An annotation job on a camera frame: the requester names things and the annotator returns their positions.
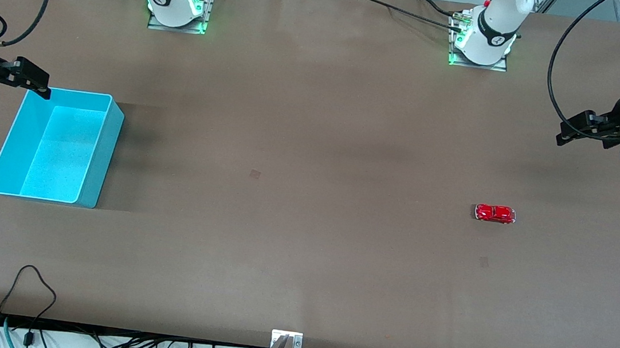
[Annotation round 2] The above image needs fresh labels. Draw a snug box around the teal cable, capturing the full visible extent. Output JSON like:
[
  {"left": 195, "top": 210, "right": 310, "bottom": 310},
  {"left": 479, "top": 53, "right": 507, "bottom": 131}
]
[{"left": 1, "top": 316, "right": 20, "bottom": 348}]

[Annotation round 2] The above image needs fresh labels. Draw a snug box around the silver mount plate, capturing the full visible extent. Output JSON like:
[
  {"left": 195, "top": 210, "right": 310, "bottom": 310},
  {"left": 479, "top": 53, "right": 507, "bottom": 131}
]
[{"left": 270, "top": 329, "right": 304, "bottom": 348}]

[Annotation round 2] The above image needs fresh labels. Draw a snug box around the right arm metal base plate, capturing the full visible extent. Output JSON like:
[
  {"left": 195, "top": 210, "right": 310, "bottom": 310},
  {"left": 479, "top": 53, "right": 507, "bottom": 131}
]
[{"left": 147, "top": 0, "right": 214, "bottom": 36}]

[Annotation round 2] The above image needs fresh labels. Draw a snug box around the black base power cable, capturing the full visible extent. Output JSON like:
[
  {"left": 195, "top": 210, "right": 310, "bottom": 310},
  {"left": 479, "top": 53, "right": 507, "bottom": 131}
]
[{"left": 338, "top": 0, "right": 468, "bottom": 34}]

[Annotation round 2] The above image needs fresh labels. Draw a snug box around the blue plastic box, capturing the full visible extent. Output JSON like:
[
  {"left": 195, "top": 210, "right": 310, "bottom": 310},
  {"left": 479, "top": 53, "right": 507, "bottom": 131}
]
[{"left": 0, "top": 82, "right": 127, "bottom": 212}]

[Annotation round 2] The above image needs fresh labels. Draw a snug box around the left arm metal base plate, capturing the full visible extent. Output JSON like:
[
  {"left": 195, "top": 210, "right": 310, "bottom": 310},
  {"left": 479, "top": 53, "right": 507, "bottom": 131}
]
[{"left": 445, "top": 10, "right": 513, "bottom": 72}]

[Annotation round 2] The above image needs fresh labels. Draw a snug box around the black looped cable with ferrite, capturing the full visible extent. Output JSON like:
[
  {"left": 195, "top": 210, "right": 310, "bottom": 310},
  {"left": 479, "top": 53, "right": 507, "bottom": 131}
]
[{"left": 0, "top": 263, "right": 60, "bottom": 348}]

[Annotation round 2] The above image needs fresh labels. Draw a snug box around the red beetle toy car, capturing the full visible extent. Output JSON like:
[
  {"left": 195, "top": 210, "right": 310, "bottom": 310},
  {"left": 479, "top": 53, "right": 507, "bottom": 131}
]
[{"left": 474, "top": 202, "right": 517, "bottom": 225}]

